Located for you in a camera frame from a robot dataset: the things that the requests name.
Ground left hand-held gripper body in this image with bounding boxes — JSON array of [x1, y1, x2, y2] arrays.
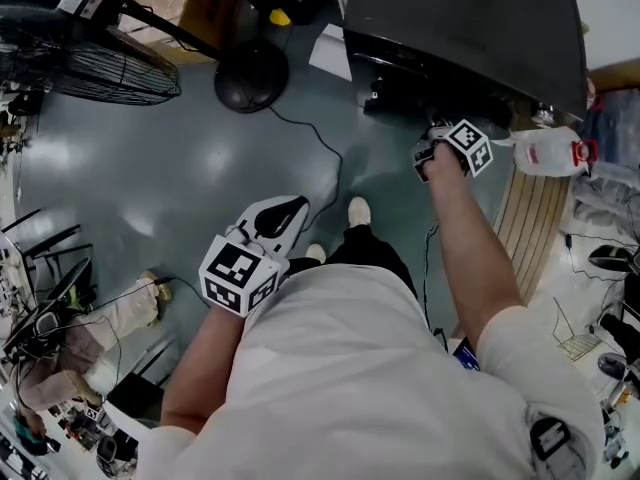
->
[[198, 195, 311, 318]]

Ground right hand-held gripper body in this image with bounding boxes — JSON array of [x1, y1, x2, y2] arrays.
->
[[412, 119, 495, 184]]

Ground black washing machine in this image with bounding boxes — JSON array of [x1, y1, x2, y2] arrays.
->
[[342, 0, 589, 130]]

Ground person's right forearm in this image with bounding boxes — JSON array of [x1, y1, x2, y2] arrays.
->
[[427, 143, 529, 343]]

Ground person's left forearm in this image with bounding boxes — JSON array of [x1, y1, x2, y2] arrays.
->
[[159, 301, 251, 435]]

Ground clear plastic jug red cap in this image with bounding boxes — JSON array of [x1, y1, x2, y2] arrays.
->
[[499, 126, 600, 178]]

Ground wooden slatted mat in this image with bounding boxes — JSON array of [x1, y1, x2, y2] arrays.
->
[[493, 165, 572, 305]]

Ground person's white right shoe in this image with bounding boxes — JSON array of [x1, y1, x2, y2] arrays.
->
[[347, 196, 373, 228]]

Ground person's black trousers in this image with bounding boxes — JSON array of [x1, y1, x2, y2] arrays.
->
[[287, 225, 419, 300]]

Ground person's white shirt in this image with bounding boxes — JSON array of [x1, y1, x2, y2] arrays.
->
[[133, 262, 607, 480]]

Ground black metal stand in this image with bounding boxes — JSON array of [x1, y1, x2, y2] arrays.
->
[[0, 208, 97, 349]]

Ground black floor fan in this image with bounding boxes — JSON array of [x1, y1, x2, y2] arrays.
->
[[0, 0, 291, 115]]

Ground brown cardboard box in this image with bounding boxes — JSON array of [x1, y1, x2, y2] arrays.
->
[[177, 0, 239, 53]]

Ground black clip on shirt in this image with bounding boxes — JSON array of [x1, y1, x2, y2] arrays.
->
[[529, 416, 572, 462]]

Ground black fan power cable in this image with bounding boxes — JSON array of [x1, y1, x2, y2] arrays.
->
[[267, 105, 347, 232]]

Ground thin black cable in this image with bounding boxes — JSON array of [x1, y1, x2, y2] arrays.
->
[[422, 221, 451, 352]]

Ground wire rack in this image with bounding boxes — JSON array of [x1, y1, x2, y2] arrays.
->
[[551, 296, 602, 365]]

